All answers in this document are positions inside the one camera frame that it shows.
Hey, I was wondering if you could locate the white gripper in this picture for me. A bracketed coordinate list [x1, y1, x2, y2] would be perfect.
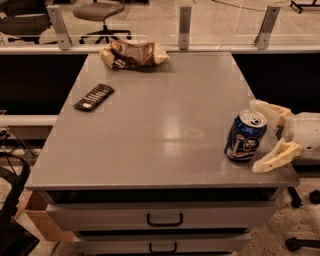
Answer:
[249, 99, 320, 173]

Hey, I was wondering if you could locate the blue pepsi can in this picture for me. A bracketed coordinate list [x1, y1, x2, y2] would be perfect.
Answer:
[224, 109, 267, 163]

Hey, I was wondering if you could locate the brown chip bag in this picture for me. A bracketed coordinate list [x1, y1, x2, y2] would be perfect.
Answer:
[101, 40, 169, 69]

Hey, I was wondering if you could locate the black caster base right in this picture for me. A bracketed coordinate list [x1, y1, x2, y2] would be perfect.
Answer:
[285, 187, 320, 252]

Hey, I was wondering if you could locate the grey upper drawer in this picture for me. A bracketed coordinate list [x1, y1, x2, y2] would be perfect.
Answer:
[46, 201, 278, 231]

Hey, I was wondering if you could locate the grey drawer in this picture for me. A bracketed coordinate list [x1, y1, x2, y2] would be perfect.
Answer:
[46, 201, 278, 231]
[75, 233, 251, 256]

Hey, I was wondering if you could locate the black snack bar wrapper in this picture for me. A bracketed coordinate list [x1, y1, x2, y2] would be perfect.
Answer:
[74, 84, 115, 112]

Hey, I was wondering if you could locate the grey lower drawer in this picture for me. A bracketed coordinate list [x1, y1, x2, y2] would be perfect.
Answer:
[75, 233, 251, 256]

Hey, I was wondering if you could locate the grey swivel office chair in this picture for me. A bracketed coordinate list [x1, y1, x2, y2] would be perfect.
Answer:
[73, 0, 132, 44]

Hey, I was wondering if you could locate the cardboard box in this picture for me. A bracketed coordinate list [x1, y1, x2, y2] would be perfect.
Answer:
[15, 190, 75, 243]

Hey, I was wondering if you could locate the dark office chair top left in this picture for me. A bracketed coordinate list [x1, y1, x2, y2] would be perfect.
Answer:
[0, 0, 51, 44]

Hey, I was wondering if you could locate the black chair lower left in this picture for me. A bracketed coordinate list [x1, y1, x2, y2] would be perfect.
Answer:
[0, 152, 39, 256]

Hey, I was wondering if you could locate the right metal bracket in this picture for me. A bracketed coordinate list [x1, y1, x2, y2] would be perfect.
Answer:
[254, 6, 280, 50]

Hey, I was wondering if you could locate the metal bracket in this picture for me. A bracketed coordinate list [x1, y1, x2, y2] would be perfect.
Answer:
[254, 6, 280, 50]
[178, 6, 192, 50]
[47, 5, 72, 50]

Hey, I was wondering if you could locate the middle metal bracket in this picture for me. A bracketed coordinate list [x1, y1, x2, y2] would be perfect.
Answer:
[178, 6, 192, 50]

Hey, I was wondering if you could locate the left metal bracket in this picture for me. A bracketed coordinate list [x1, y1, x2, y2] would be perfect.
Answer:
[47, 5, 72, 50]

